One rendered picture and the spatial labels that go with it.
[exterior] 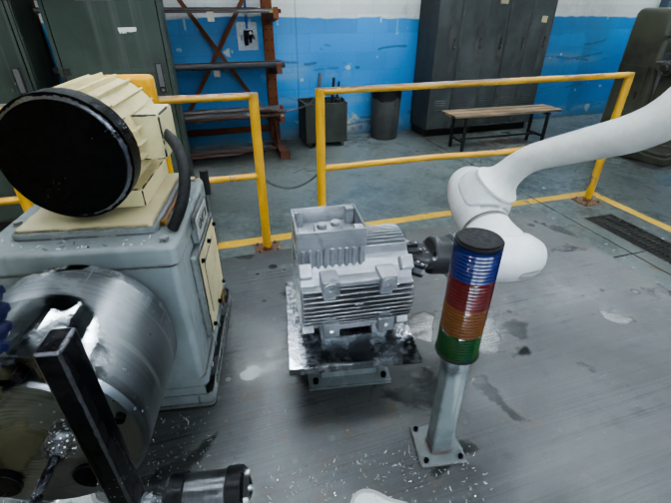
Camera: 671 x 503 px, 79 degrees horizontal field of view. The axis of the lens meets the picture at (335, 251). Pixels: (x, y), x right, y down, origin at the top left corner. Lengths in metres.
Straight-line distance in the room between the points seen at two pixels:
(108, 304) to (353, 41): 5.13
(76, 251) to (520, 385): 0.84
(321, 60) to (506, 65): 2.34
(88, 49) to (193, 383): 2.81
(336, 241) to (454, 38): 4.99
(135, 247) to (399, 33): 5.28
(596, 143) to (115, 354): 0.77
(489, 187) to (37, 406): 0.81
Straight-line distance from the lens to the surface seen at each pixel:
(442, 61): 5.53
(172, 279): 0.68
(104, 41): 3.35
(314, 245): 0.68
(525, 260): 0.87
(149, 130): 0.76
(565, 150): 0.84
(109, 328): 0.57
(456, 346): 0.60
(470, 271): 0.53
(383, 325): 0.76
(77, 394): 0.39
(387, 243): 0.74
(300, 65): 5.36
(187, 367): 0.80
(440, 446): 0.79
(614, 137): 0.80
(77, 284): 0.61
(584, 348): 1.10
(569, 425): 0.93
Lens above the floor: 1.46
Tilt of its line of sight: 31 degrees down
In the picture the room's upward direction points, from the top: straight up
